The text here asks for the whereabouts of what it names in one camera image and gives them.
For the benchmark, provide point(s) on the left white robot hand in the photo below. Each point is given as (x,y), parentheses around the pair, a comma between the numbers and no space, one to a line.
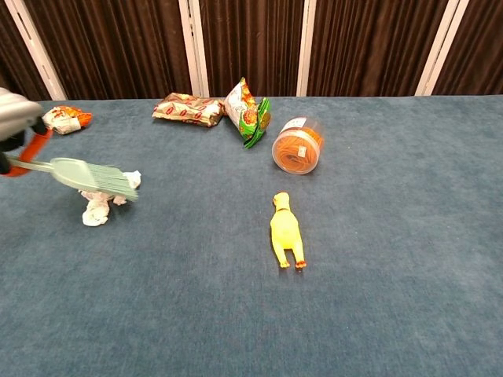
(15,114)

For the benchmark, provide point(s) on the mint green hand brush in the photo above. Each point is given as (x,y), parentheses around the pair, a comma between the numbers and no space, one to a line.
(74,173)

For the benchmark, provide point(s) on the white paper pieces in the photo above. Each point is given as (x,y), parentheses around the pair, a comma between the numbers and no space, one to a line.
(95,212)

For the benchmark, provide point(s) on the orange white snack wrapper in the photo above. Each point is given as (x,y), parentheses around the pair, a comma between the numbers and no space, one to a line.
(68,119)

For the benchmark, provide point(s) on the dark brown pleated curtain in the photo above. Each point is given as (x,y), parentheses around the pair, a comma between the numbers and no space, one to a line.
(118,47)

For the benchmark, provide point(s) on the brown red snack bag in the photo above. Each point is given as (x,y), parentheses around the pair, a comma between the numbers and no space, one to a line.
(184,110)

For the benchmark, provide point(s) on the green white snack bag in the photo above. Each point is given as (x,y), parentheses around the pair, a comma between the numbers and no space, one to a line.
(243,110)

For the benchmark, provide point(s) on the clear jar of rubber bands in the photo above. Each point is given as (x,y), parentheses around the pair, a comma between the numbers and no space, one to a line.
(294,153)

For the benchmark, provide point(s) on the yellow rubber chicken toy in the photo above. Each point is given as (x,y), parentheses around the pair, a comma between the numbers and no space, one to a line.
(285,231)

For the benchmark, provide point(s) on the blue felt table cover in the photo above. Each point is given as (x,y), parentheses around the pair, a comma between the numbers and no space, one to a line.
(393,275)

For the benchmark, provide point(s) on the white screen frame post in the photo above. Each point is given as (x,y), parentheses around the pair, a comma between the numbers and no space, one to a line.
(37,51)
(193,47)
(442,47)
(307,47)

